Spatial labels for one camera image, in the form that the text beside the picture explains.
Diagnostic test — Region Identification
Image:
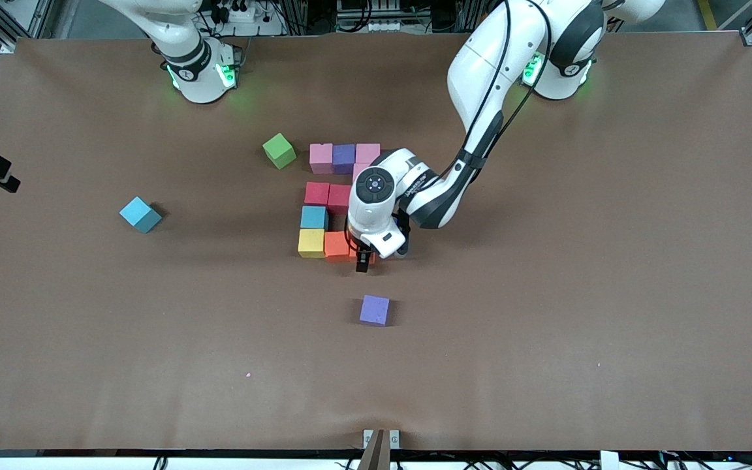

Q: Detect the white equipment rack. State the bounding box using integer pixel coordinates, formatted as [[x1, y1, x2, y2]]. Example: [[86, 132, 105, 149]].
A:
[[336, 0, 411, 33]]

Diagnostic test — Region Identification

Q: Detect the pile of orange objects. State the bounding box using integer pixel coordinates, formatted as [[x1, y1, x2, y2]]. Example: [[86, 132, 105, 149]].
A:
[[478, 0, 507, 35]]

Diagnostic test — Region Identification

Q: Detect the purple foam block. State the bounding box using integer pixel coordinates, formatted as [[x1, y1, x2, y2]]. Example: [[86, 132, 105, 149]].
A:
[[359, 295, 391, 326], [332, 144, 357, 175]]

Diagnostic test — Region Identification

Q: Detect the silver metal bracket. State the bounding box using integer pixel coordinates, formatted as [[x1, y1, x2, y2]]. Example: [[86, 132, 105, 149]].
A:
[[363, 429, 401, 470]]

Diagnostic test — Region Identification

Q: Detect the brown table cover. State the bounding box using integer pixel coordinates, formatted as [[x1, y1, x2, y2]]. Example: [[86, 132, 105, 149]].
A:
[[0, 33, 752, 452]]

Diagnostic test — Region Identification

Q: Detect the white power strip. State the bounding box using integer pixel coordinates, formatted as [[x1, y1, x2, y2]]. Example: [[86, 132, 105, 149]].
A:
[[211, 0, 285, 37]]

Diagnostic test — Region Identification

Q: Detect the yellow foam block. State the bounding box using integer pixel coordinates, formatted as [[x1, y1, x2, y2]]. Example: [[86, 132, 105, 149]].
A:
[[297, 228, 326, 259]]

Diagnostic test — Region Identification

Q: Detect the green foam block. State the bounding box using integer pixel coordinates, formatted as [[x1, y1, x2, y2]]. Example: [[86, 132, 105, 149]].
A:
[[262, 133, 298, 170]]

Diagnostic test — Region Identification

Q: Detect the cyan foam block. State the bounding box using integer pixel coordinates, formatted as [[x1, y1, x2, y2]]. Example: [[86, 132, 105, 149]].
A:
[[119, 196, 163, 234], [300, 206, 330, 231]]

